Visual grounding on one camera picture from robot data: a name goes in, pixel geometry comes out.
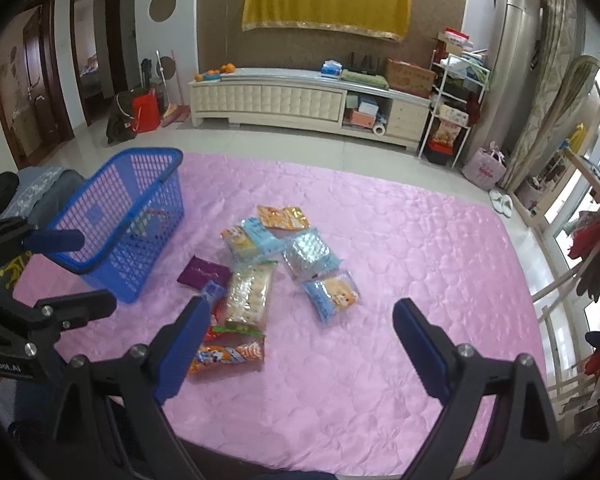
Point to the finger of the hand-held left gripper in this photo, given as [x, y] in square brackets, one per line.
[80, 302]
[57, 241]

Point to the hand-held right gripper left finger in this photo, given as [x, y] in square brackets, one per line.
[180, 355]

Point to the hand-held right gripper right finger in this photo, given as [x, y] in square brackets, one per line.
[422, 347]

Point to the orange cartoon snack packet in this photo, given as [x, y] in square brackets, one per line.
[230, 355]

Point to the purple snack packet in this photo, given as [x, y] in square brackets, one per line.
[200, 272]

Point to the white cracker packet green label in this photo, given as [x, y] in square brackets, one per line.
[250, 292]

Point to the blue cartoon pastry packet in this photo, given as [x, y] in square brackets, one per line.
[330, 297]
[257, 235]

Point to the blue plastic mesh basket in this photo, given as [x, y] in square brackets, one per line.
[145, 152]

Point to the clear packet with blue edges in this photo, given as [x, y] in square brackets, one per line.
[307, 252]

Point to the red snack packet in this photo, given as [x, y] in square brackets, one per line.
[217, 315]

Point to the grey patterned cushion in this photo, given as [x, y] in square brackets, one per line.
[45, 185]

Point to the person's black trouser leg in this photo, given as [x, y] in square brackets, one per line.
[0, 192]

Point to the pink quilted blanket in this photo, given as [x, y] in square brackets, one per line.
[380, 220]

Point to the black bag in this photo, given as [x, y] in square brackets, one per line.
[120, 120]

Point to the red bag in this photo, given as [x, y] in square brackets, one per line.
[145, 112]

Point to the white slipper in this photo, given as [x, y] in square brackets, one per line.
[496, 196]
[506, 207]

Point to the orange foil snack packet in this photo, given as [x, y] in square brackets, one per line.
[280, 217]

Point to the pink broom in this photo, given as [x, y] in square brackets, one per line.
[174, 115]

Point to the brown wooden door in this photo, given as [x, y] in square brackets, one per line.
[37, 70]

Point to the pink shopping bag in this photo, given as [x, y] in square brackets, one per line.
[485, 167]

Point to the yellow snack bag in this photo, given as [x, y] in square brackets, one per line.
[445, 134]

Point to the white paper roll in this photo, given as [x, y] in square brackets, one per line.
[379, 130]

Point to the blue plate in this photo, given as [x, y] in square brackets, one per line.
[211, 77]

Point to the wooden clothes drying rack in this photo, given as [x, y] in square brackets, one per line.
[580, 175]

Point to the orange flat box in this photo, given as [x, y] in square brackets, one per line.
[362, 119]

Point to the dark red hanging garment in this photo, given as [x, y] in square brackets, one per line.
[474, 109]

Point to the white metal rack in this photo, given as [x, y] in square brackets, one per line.
[442, 90]

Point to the cream tv cabinet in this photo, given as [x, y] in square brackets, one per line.
[280, 97]

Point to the brown cardboard box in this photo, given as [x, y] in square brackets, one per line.
[410, 77]

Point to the folded green towel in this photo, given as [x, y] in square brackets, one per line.
[364, 80]

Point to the black router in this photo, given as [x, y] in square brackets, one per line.
[364, 62]

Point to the blue tissue box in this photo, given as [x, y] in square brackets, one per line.
[332, 67]

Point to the silver standing air conditioner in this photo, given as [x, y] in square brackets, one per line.
[515, 60]

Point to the red and white box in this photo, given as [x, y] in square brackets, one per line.
[455, 40]

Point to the brown door frame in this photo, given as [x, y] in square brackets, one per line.
[115, 50]

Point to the small round wall disc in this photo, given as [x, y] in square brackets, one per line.
[169, 67]

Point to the large round wall disc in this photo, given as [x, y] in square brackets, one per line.
[162, 5]

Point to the beige arched frame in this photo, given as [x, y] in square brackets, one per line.
[585, 67]

